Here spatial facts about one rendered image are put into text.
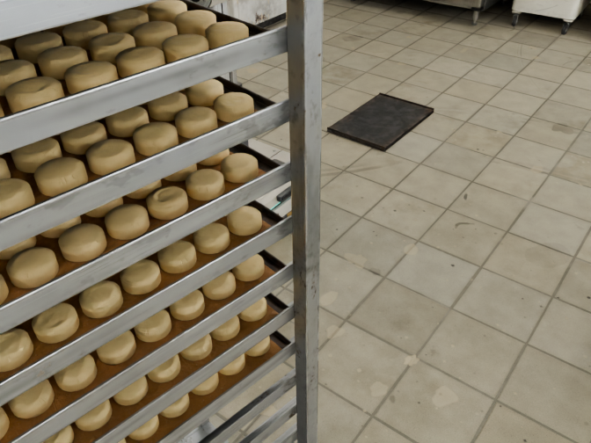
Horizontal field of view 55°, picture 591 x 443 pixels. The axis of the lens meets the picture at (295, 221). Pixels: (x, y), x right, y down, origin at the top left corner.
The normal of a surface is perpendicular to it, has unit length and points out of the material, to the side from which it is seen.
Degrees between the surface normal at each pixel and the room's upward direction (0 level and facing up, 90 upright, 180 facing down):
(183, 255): 0
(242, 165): 0
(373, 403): 0
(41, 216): 90
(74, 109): 90
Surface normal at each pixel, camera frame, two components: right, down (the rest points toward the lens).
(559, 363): -0.02, -0.79
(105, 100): 0.69, 0.43
